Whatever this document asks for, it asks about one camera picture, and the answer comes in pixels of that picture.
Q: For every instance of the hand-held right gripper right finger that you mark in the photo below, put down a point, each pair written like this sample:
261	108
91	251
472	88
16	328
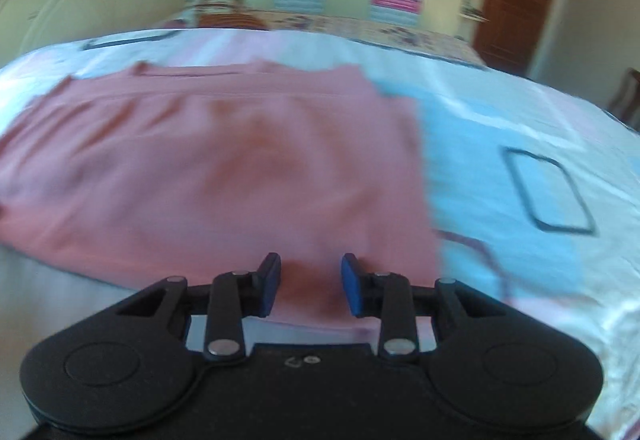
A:
352	285

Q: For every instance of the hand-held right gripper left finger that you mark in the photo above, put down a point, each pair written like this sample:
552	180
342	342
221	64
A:
268	285

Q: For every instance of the pink long-sleeved sweater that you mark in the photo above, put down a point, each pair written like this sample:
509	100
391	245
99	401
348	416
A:
200	170

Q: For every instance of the bed with patterned sheet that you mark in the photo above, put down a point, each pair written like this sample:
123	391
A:
500	130

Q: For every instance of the floral quilt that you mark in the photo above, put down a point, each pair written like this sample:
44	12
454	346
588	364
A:
350	26

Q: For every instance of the patterned pillow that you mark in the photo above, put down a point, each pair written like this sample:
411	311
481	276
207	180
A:
220	7

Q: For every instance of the dark wooden chair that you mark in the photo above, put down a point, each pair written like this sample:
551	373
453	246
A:
627	97

